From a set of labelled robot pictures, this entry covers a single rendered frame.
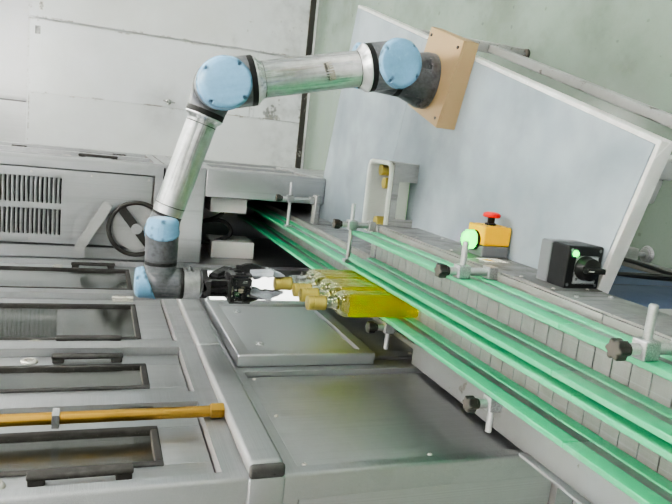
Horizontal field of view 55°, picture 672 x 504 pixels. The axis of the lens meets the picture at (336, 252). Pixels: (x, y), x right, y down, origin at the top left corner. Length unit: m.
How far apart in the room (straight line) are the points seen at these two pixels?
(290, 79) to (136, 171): 1.12
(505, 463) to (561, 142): 0.64
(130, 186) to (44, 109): 2.79
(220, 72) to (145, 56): 3.82
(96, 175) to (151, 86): 2.80
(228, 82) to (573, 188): 0.76
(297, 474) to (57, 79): 4.48
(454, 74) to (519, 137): 0.29
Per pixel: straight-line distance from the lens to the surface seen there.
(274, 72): 1.52
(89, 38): 5.29
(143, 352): 1.60
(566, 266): 1.23
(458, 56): 1.71
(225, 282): 1.57
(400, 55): 1.59
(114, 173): 2.53
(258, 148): 5.40
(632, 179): 1.25
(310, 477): 1.08
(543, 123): 1.45
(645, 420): 0.94
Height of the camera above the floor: 1.63
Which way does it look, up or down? 21 degrees down
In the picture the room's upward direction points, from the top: 87 degrees counter-clockwise
